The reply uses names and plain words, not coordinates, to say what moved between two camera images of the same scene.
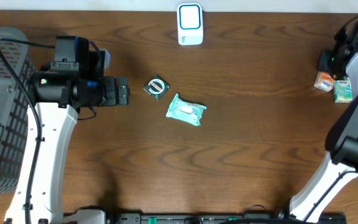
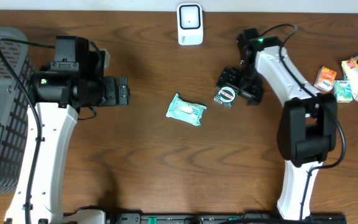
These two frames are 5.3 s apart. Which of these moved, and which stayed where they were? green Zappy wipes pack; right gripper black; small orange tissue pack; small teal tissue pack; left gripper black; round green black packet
Moved: round green black packet; right gripper black
Stayed: left gripper black; small teal tissue pack; small orange tissue pack; green Zappy wipes pack
